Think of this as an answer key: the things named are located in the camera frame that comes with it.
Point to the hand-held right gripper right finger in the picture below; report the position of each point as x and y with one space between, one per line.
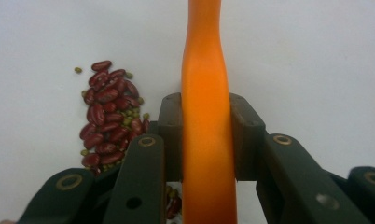
244 140

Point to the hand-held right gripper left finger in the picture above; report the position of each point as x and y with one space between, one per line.
171 140

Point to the orange brush with grey bristles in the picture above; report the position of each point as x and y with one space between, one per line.
205 124

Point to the red kidney beans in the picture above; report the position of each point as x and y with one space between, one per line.
98 115

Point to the green mung beans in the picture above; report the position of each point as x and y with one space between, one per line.
78 70

